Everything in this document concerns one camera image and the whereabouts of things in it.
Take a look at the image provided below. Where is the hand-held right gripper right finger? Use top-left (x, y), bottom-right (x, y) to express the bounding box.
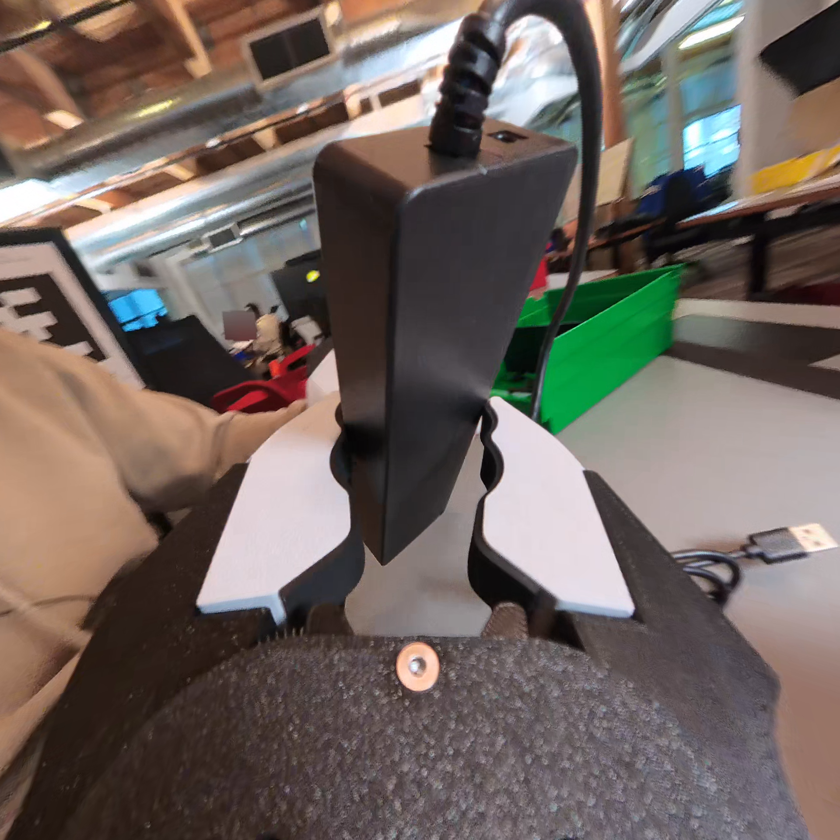
top-left (467, 395), bottom-right (637, 619)

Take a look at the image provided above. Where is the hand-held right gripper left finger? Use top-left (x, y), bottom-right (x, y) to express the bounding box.
top-left (196, 397), bottom-right (365, 626)

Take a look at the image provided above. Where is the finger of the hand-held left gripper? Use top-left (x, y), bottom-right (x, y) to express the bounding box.
top-left (305, 351), bottom-right (342, 411)

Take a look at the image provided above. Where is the black adapter box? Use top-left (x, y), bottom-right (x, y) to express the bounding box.
top-left (312, 121), bottom-right (578, 567)

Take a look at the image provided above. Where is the black usb cable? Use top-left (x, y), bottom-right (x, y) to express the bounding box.
top-left (672, 521), bottom-right (840, 606)

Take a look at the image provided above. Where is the black adapter cable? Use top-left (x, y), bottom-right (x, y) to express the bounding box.
top-left (428, 0), bottom-right (605, 424)

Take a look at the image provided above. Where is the person's left forearm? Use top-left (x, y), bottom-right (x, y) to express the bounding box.
top-left (0, 327), bottom-right (231, 526)

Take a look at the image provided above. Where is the person's left hand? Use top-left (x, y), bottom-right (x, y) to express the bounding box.
top-left (226, 398), bottom-right (309, 435)

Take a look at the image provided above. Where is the blue lit monitor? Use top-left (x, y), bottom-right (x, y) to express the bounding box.
top-left (107, 289), bottom-right (169, 333)

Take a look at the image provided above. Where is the green plastic bin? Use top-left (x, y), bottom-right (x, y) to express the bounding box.
top-left (492, 262), bottom-right (686, 435)

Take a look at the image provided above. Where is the person's beige clothing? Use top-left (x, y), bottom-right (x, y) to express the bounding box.
top-left (0, 512), bottom-right (168, 829)

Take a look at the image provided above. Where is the ceiling vent unit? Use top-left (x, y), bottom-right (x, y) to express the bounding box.
top-left (241, 8), bottom-right (337, 91)

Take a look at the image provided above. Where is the blue bag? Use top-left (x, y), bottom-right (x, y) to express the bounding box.
top-left (638, 167), bottom-right (731, 227)

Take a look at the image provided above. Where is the background wooden desk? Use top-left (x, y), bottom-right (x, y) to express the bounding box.
top-left (591, 177), bottom-right (840, 299)

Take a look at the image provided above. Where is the yellow box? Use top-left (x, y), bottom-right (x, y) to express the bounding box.
top-left (750, 146), bottom-right (840, 196)

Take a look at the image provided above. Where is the silver ceiling duct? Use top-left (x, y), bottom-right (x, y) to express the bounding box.
top-left (62, 141), bottom-right (329, 263)

